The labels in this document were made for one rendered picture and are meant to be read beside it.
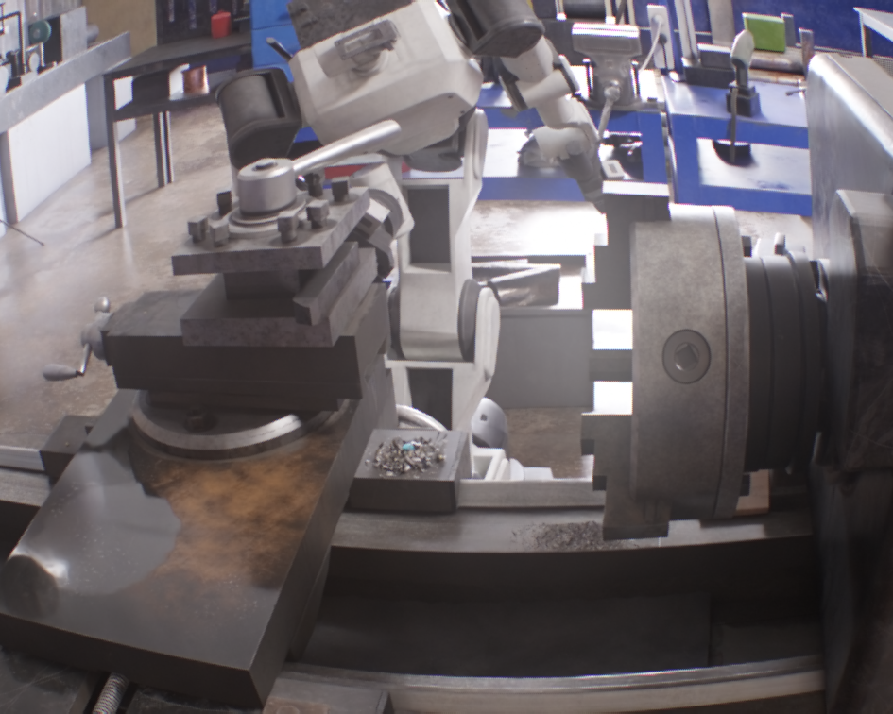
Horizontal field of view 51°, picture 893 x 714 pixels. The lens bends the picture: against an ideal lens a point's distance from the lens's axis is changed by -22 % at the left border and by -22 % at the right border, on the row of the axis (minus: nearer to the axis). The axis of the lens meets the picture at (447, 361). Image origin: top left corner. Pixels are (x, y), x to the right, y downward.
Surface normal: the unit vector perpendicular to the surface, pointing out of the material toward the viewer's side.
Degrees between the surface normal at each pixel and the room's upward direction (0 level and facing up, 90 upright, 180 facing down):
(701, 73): 90
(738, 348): 57
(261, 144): 129
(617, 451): 31
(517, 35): 138
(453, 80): 99
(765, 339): 50
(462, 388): 65
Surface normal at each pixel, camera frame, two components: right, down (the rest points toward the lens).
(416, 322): -0.24, 0.13
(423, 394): -0.24, 0.35
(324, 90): -0.23, -0.13
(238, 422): -0.08, -0.89
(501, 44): 0.34, 0.92
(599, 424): -0.15, -0.53
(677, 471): -0.14, 0.60
